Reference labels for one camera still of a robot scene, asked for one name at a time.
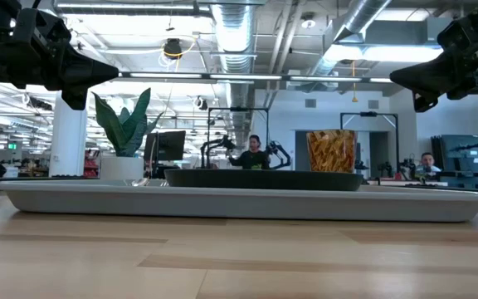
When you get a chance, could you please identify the yellow hanging tag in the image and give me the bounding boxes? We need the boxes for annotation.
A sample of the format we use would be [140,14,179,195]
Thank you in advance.
[349,60,359,104]

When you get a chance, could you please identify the silver ventilation duct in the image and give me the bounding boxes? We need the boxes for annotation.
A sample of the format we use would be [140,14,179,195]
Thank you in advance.
[310,0,392,76]
[209,0,257,146]

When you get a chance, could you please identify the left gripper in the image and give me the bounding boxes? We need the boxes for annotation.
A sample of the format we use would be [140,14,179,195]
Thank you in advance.
[0,39,120,111]

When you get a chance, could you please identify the grey blue machine cabinet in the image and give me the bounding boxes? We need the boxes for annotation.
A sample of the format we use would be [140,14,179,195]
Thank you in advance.
[432,133,478,188]

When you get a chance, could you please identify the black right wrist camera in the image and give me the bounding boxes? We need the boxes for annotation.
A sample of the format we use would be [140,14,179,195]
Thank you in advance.
[437,16,475,49]

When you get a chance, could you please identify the black round plate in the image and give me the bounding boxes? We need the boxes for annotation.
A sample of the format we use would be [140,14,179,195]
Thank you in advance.
[163,168,364,192]

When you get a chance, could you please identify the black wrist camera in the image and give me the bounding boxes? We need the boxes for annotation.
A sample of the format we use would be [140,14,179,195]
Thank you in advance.
[12,7,60,42]
[437,16,475,49]

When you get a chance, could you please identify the amber faceted cup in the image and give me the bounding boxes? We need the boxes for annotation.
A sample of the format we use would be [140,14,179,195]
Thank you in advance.
[305,129,359,174]

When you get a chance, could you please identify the long ceiling light bar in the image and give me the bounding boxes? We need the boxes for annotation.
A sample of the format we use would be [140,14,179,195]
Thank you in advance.
[118,71,393,84]

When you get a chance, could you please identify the grey plastic tray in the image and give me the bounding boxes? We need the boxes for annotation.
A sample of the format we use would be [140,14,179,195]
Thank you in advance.
[0,179,478,223]

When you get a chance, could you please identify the person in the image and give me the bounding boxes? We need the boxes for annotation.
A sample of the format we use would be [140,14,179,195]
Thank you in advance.
[228,135,271,170]
[414,152,442,174]

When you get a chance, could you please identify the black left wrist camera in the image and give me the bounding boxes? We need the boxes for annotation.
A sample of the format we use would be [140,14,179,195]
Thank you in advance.
[12,7,60,42]

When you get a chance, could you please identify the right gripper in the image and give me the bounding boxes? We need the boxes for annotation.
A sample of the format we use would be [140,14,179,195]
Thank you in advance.
[390,24,478,113]

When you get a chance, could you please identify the black monitor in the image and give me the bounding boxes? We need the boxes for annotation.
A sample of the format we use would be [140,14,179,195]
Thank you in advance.
[143,130,187,179]

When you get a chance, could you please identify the potted plant in white pot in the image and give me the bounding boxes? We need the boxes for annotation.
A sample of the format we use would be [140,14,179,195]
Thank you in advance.
[91,86,164,181]

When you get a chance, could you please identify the white column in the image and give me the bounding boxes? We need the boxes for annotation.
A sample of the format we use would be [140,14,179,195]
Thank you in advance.
[49,91,89,178]

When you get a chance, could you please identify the black ceiling camera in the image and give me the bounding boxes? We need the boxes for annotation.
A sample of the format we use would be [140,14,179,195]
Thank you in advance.
[163,37,183,61]

